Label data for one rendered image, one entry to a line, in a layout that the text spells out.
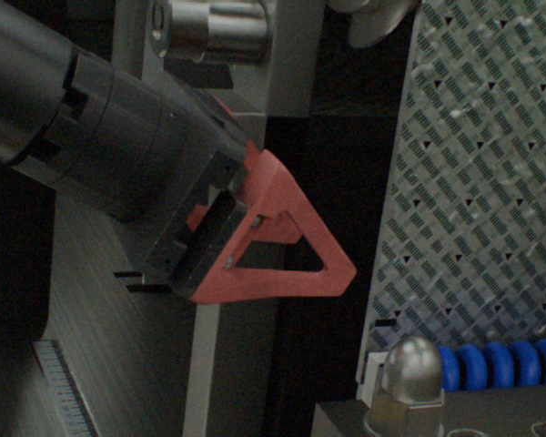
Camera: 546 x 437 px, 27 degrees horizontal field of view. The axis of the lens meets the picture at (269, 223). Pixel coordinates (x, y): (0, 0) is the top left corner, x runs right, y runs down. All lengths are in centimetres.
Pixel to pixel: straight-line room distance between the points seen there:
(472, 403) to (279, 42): 20
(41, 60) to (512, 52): 23
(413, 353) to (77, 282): 51
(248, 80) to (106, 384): 28
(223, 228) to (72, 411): 33
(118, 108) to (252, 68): 16
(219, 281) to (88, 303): 46
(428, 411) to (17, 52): 23
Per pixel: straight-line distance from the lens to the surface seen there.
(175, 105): 48
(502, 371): 58
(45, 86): 44
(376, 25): 55
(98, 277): 97
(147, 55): 92
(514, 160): 57
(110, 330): 87
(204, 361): 65
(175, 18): 56
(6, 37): 44
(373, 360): 52
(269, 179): 45
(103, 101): 45
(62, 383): 79
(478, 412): 54
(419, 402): 49
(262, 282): 48
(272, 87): 58
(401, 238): 55
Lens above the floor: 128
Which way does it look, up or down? 19 degrees down
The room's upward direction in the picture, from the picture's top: 7 degrees clockwise
